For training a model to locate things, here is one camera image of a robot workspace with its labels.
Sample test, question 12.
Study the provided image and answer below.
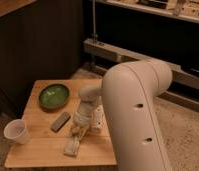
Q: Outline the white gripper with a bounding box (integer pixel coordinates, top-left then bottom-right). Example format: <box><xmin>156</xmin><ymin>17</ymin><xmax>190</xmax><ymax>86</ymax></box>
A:
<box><xmin>70</xmin><ymin>106</ymin><xmax>93</xmax><ymax>141</ymax></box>

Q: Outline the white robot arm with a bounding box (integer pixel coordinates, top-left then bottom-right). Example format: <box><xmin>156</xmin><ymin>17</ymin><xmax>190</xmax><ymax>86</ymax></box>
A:
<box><xmin>72</xmin><ymin>59</ymin><xmax>172</xmax><ymax>171</ymax></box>

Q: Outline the green ceramic bowl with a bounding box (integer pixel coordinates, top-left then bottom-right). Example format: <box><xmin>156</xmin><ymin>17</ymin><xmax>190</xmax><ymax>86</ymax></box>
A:
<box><xmin>38</xmin><ymin>84</ymin><xmax>70</xmax><ymax>110</ymax></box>

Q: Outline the white plastic bottle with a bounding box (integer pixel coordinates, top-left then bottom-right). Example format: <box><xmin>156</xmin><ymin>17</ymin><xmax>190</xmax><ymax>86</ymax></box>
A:
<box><xmin>91</xmin><ymin>106</ymin><xmax>104</xmax><ymax>133</ymax></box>

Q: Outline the grey rectangular block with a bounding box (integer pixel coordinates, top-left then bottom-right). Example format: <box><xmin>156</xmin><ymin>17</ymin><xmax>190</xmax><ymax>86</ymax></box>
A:
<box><xmin>51</xmin><ymin>112</ymin><xmax>70</xmax><ymax>132</ymax></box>

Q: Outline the wooden table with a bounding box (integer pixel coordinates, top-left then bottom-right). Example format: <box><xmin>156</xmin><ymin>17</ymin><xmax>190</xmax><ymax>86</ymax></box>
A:
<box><xmin>5</xmin><ymin>79</ymin><xmax>116</xmax><ymax>168</ymax></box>

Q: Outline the dark wooden cabinet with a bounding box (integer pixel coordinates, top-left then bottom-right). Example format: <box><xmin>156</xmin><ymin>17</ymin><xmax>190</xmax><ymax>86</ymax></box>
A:
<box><xmin>0</xmin><ymin>0</ymin><xmax>83</xmax><ymax>116</ymax></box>

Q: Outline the grey metal beam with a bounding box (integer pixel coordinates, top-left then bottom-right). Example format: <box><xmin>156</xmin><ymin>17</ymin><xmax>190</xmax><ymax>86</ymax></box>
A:
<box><xmin>83</xmin><ymin>39</ymin><xmax>199</xmax><ymax>90</ymax></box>

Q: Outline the metal shelf with clutter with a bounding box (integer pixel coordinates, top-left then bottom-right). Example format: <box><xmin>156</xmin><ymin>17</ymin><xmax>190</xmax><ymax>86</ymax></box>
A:
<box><xmin>96</xmin><ymin>0</ymin><xmax>199</xmax><ymax>24</ymax></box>

